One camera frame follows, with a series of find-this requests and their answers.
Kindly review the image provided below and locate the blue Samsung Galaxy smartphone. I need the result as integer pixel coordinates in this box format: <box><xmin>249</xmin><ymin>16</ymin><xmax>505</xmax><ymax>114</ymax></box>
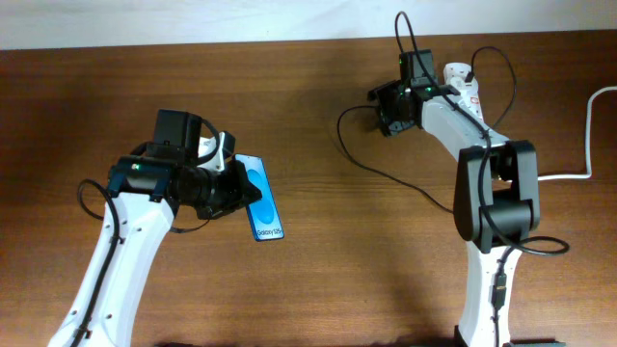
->
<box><xmin>234</xmin><ymin>154</ymin><xmax>284</xmax><ymax>242</ymax></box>

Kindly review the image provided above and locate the black USB charging cable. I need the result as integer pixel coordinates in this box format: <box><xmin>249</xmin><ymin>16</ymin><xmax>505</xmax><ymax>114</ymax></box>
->
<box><xmin>335</xmin><ymin>45</ymin><xmax>519</xmax><ymax>215</ymax></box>

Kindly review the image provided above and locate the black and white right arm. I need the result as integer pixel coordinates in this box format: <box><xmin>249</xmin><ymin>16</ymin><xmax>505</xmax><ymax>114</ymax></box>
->
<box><xmin>368</xmin><ymin>50</ymin><xmax>540</xmax><ymax>347</ymax></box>

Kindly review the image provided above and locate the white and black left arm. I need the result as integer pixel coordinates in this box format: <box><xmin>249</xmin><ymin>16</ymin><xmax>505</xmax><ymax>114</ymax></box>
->
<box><xmin>49</xmin><ymin>109</ymin><xmax>262</xmax><ymax>346</ymax></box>

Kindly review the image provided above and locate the white power strip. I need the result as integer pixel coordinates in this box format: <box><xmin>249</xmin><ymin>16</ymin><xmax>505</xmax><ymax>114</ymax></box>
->
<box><xmin>443</xmin><ymin>63</ymin><xmax>484</xmax><ymax>121</ymax></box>

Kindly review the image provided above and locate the white USB wall charger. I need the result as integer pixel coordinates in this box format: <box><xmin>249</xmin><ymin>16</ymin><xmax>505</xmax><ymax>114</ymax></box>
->
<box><xmin>448</xmin><ymin>76</ymin><xmax>479</xmax><ymax>96</ymax></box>

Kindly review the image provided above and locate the white power strip cord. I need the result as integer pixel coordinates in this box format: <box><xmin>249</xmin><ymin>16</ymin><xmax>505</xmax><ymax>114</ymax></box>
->
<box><xmin>537</xmin><ymin>86</ymin><xmax>617</xmax><ymax>182</ymax></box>

